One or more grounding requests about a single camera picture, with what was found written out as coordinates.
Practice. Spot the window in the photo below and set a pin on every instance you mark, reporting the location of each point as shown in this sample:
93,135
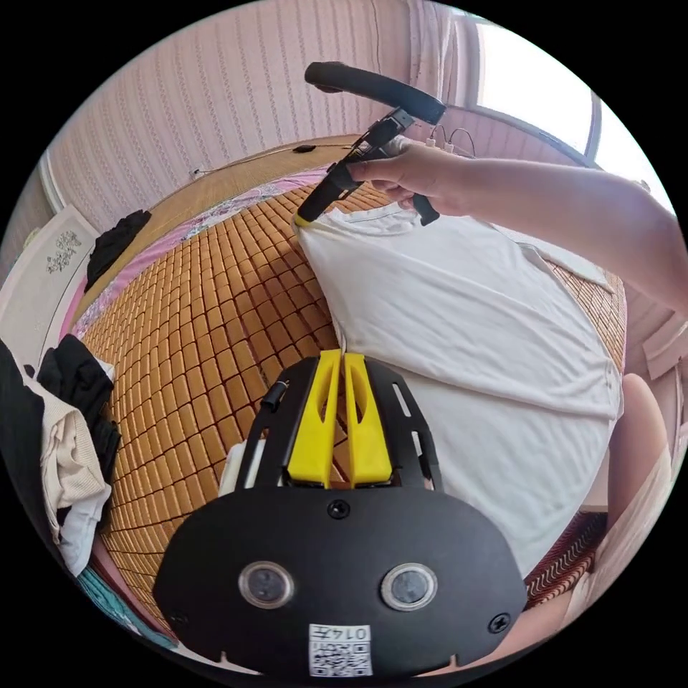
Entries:
537,75

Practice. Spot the person's right forearm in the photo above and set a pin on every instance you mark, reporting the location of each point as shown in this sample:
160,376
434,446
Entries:
580,215

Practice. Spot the pink curtain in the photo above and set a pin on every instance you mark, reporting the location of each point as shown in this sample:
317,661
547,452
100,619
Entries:
438,48

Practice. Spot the white long sleeve shirt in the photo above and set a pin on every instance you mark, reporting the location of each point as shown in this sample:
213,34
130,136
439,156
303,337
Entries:
462,333

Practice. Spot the person's right hand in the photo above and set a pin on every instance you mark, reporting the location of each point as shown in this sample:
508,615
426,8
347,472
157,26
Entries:
435,174

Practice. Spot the black garment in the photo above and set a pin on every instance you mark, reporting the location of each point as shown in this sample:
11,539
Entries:
115,244

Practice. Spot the pile of clothes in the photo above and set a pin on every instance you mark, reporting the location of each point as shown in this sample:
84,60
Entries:
70,441

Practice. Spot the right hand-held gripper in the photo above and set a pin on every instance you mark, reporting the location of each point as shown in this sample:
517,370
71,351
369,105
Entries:
336,183

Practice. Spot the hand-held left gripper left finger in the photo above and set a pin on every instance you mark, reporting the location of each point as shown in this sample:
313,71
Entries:
314,430

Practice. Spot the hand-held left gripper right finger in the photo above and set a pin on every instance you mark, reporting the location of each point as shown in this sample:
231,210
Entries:
370,435

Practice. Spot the bed with woven mat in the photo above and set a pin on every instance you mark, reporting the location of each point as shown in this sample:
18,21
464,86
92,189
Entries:
215,333

